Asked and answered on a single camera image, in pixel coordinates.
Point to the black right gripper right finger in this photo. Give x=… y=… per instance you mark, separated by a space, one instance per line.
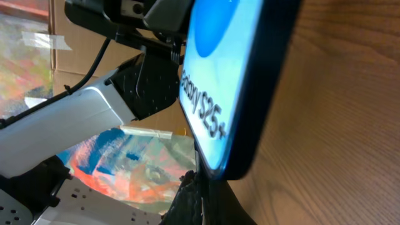
x=223 y=207

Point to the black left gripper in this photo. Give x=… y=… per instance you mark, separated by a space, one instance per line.
x=158 y=26

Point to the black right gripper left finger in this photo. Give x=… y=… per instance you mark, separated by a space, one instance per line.
x=186 y=208

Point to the blue Galaxy smartphone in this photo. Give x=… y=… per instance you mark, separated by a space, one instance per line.
x=234 y=55

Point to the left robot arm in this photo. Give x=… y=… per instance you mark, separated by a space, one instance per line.
x=134 y=75

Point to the colourful painted sheet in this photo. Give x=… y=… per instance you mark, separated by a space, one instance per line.
x=136 y=166

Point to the brown cardboard panel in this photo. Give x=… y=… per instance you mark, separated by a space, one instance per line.
x=70 y=66

